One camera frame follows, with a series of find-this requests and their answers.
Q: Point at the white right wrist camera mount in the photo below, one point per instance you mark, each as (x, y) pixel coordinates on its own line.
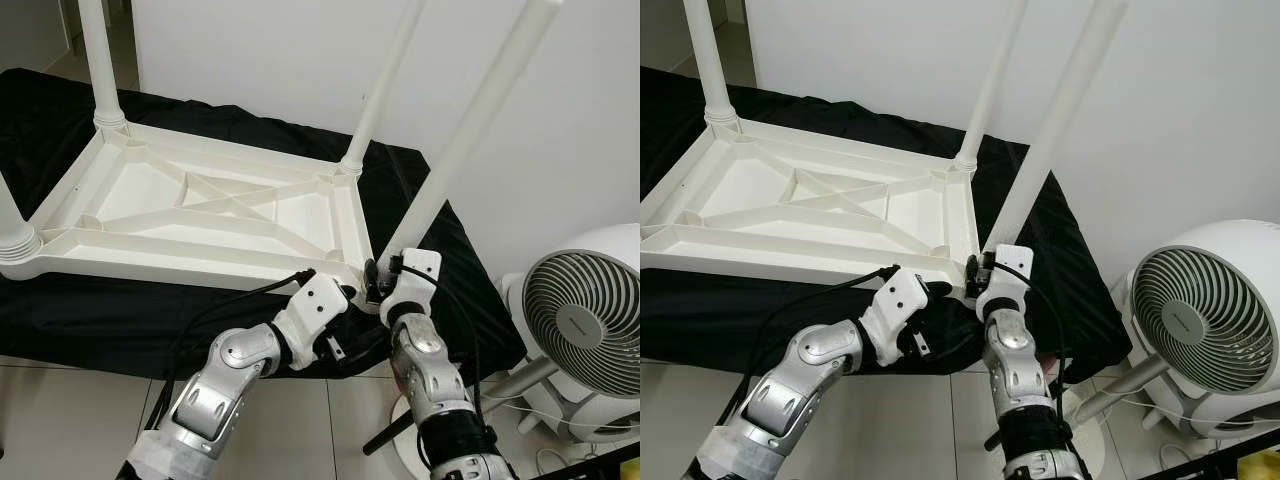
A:
(1010, 265)
(415, 270)

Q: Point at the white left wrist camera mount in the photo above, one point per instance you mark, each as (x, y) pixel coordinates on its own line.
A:
(900, 300)
(315, 305)

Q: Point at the black metal table leg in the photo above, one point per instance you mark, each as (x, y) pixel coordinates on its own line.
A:
(994, 438)
(385, 438)

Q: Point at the white pedestal fan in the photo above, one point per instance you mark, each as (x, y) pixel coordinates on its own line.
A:
(1200, 310)
(585, 315)

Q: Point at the white door frame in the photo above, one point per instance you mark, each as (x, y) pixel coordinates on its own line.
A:
(72, 25)
(740, 15)

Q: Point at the black cloth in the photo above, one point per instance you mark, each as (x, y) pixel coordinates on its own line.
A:
(700, 320)
(100, 325)

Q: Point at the white plastic table leg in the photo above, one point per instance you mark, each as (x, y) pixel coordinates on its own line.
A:
(992, 80)
(1060, 110)
(15, 235)
(480, 110)
(385, 80)
(708, 60)
(100, 60)

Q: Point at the yellow plastic bag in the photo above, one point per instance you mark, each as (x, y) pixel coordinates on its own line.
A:
(631, 468)
(1262, 468)

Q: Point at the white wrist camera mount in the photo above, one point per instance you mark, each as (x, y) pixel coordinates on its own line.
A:
(315, 305)
(415, 270)
(900, 300)
(1010, 265)

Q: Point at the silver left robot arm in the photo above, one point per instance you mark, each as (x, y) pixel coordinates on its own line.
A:
(220, 385)
(800, 380)

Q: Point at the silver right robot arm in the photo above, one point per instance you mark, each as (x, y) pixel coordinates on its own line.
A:
(1010, 360)
(425, 365)

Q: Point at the black metal rack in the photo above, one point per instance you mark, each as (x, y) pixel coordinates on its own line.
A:
(1220, 462)
(600, 462)

